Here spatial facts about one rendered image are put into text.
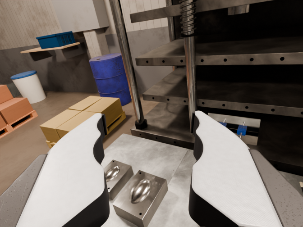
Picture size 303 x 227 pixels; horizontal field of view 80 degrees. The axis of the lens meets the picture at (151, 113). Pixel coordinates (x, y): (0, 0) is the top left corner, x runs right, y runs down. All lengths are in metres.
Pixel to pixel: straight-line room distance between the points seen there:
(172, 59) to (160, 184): 0.67
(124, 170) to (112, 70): 2.70
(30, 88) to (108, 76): 2.52
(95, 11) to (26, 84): 2.64
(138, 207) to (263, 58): 0.83
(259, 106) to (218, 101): 0.20
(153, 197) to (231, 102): 0.63
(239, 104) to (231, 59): 0.24
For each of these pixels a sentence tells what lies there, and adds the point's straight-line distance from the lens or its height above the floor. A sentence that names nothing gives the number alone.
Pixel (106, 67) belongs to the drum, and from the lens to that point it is 3.47.
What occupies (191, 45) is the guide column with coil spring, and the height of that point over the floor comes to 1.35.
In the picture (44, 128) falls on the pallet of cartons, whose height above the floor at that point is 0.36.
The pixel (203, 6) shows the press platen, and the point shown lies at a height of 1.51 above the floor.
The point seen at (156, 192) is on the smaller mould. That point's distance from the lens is 0.83.
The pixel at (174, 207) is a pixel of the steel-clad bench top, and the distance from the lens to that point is 0.86.
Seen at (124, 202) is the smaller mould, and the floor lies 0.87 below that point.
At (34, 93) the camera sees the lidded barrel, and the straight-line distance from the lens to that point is 5.51.
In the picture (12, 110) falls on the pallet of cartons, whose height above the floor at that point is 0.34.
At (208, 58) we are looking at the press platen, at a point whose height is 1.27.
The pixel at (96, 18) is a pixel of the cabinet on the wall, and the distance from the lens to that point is 3.84.
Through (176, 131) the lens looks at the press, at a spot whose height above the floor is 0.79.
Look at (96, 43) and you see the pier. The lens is 3.99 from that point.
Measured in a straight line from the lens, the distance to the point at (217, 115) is 1.12.
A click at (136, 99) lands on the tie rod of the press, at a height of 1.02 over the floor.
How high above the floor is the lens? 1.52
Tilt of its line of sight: 28 degrees down
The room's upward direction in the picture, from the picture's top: 10 degrees counter-clockwise
